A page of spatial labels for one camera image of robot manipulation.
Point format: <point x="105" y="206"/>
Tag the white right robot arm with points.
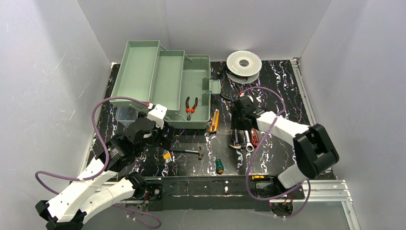
<point x="313" y="147"/>

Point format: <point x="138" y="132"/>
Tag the green plastic tool box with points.
<point x="151" y="73"/>

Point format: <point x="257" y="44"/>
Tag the red black utility knife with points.
<point x="254" y="137"/>

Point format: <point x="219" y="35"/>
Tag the orange utility knife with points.
<point x="215" y="120"/>

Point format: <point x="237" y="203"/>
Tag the white filament spool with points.
<point x="243" y="67"/>

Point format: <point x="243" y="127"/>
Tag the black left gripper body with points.
<point x="161" y="136"/>

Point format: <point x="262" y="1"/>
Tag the black marbled table mat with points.
<point x="275" y="155"/>

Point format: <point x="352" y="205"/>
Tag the green handled screwdriver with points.
<point x="218" y="165"/>

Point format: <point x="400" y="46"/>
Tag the yellow hex key set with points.
<point x="167" y="157"/>

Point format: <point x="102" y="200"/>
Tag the yellow black screwdriver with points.
<point x="260" y="178"/>

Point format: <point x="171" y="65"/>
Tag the small black hammer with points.
<point x="199" y="152"/>

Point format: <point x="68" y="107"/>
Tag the silver combination wrench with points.
<point x="249" y="146"/>

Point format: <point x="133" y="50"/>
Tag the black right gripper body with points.
<point x="239" y="121"/>

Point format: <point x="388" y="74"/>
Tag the red needle nose pliers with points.
<point x="190" y="110"/>

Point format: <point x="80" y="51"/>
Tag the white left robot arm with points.
<point x="85" y="197"/>

